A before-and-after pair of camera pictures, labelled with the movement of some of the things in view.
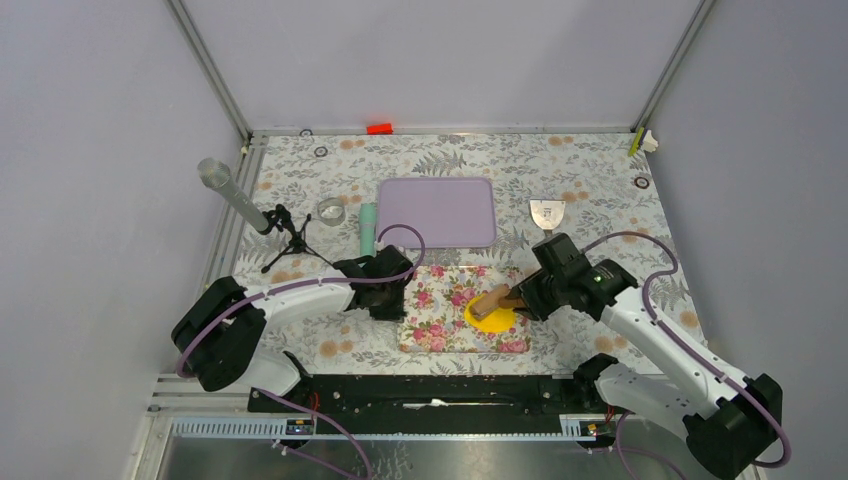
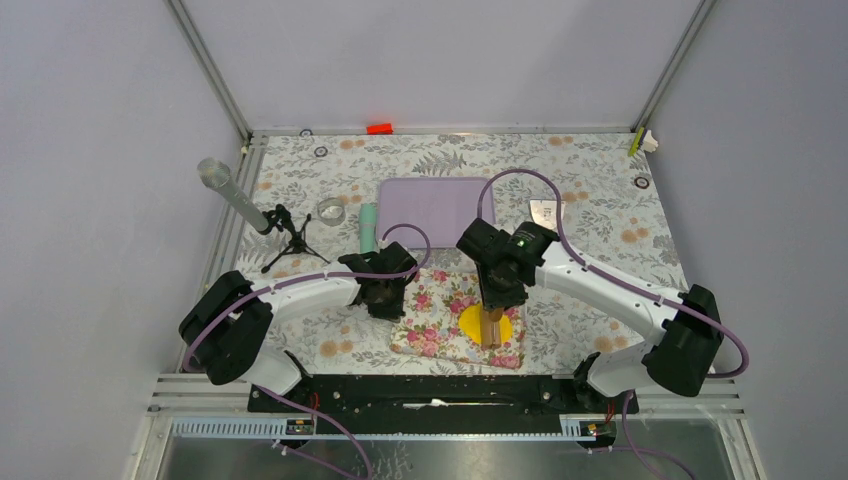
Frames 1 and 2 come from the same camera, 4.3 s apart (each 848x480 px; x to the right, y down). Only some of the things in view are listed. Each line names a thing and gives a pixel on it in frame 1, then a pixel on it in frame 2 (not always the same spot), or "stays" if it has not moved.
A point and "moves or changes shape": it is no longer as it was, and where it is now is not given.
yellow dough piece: [500, 321] moves or changes shape
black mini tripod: [280, 217] stays
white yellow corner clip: [644, 140] stays
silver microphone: [215, 174] stays
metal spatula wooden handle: [547, 214] stays
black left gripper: [396, 311] stays
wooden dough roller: [492, 298] moves or changes shape
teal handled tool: [368, 226] stays
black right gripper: [527, 291] to [493, 299]
